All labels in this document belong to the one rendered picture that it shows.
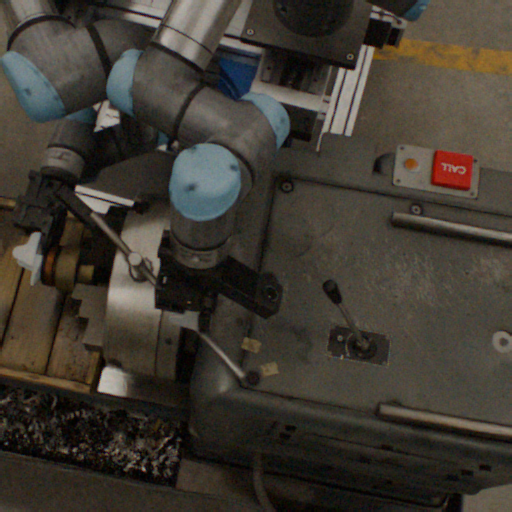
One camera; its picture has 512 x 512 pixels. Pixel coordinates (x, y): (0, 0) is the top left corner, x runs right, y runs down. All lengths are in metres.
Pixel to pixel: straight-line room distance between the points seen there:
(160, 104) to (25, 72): 0.31
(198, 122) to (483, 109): 2.11
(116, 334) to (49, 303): 0.36
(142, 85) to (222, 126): 0.11
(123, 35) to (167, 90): 0.28
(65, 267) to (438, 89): 1.88
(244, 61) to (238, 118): 0.74
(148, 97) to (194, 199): 0.17
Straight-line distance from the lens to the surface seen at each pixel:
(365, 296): 1.23
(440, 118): 2.90
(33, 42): 1.23
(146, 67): 0.96
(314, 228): 1.25
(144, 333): 1.26
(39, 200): 1.44
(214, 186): 0.84
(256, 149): 0.91
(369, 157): 1.32
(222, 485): 1.86
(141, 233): 1.26
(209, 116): 0.93
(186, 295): 1.01
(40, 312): 1.61
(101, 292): 1.37
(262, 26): 1.55
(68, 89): 1.20
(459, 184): 1.32
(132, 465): 1.86
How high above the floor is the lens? 2.40
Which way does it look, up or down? 69 degrees down
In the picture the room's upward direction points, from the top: 2 degrees counter-clockwise
